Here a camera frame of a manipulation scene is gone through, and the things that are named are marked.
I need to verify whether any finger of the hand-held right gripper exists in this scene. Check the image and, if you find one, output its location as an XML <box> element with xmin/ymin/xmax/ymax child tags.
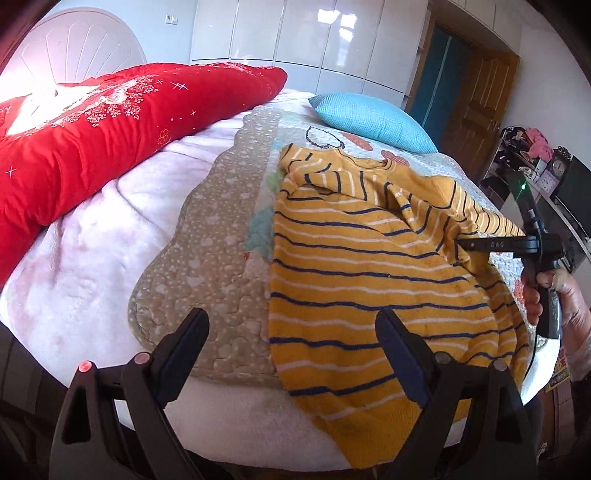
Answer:
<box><xmin>456</xmin><ymin>234</ymin><xmax>522</xmax><ymax>256</ymax></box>

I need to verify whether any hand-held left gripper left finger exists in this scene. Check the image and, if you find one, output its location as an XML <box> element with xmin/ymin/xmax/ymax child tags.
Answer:
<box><xmin>48</xmin><ymin>307</ymin><xmax>211</xmax><ymax>480</ymax></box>

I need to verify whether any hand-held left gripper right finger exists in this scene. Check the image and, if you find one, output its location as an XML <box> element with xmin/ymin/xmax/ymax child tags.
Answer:
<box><xmin>375</xmin><ymin>308</ymin><xmax>539</xmax><ymax>480</ymax></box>

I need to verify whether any yellow striped sweater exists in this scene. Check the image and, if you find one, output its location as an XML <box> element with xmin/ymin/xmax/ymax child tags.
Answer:
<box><xmin>268</xmin><ymin>143</ymin><xmax>532</xmax><ymax>469</ymax></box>

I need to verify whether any person's right forearm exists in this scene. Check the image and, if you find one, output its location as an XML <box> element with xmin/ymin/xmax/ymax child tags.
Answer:
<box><xmin>562</xmin><ymin>320</ymin><xmax>591</xmax><ymax>385</ymax></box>

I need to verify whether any person's right hand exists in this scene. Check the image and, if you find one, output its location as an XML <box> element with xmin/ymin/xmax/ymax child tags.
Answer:
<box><xmin>521</xmin><ymin>269</ymin><xmax>591</xmax><ymax>343</ymax></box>

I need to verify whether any black television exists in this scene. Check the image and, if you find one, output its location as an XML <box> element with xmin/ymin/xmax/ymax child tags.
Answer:
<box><xmin>554</xmin><ymin>156</ymin><xmax>591</xmax><ymax>273</ymax></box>

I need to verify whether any ornate table clock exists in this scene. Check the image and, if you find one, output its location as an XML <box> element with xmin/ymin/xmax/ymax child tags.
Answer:
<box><xmin>551</xmin><ymin>147</ymin><xmax>573</xmax><ymax>179</ymax></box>

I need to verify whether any patterned quilted blanket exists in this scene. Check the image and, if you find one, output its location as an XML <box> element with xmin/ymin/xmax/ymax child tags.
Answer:
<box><xmin>128</xmin><ymin>95</ymin><xmax>546</xmax><ymax>402</ymax></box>

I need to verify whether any pink cloth pile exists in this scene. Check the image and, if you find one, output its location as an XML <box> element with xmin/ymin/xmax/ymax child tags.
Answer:
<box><xmin>529</xmin><ymin>128</ymin><xmax>555</xmax><ymax>160</ymax></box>

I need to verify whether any red yellow printed packet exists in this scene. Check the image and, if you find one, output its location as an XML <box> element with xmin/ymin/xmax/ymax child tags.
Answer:
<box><xmin>546</xmin><ymin>346</ymin><xmax>571</xmax><ymax>394</ymax></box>

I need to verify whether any pink fleece blanket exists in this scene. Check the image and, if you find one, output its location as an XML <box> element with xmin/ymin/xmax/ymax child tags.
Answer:
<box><xmin>0</xmin><ymin>90</ymin><xmax>462</xmax><ymax>472</ymax></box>

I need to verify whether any wooden door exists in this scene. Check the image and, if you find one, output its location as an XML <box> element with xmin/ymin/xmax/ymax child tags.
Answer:
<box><xmin>438</xmin><ymin>46</ymin><xmax>520</xmax><ymax>171</ymax></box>

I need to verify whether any blue pillow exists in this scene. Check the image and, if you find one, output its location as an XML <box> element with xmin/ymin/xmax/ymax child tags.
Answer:
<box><xmin>308</xmin><ymin>92</ymin><xmax>438</xmax><ymax>154</ymax></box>

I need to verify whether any teal curtain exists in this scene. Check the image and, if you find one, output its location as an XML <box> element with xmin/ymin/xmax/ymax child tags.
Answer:
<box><xmin>409</xmin><ymin>25</ymin><xmax>472</xmax><ymax>130</ymax></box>

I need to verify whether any red embroidered quilt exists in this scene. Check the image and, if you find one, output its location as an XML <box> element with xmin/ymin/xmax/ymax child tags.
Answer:
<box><xmin>0</xmin><ymin>64</ymin><xmax>288</xmax><ymax>287</ymax></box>

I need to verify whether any white glossy wardrobe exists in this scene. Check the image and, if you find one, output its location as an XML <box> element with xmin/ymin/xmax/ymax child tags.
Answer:
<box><xmin>190</xmin><ymin>0</ymin><xmax>432</xmax><ymax>109</ymax></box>

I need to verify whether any white round headboard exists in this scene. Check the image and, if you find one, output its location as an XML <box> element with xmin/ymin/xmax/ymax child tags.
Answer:
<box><xmin>0</xmin><ymin>9</ymin><xmax>148</xmax><ymax>88</ymax></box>

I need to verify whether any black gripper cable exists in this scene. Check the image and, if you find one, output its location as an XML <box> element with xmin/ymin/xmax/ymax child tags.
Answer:
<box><xmin>519</xmin><ymin>335</ymin><xmax>543</xmax><ymax>393</ymax></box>

